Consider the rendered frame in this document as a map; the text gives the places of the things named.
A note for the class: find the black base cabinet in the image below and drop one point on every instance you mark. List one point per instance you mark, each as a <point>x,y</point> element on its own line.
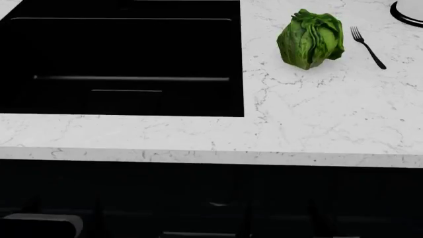
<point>211,198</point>

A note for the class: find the black kitchen sink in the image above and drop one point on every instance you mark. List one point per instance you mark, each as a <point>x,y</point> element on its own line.
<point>119,49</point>

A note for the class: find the black fork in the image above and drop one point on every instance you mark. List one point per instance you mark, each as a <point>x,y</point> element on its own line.
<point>367,47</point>

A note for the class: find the green lettuce head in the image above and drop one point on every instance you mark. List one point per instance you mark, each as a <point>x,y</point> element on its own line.
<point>310,39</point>

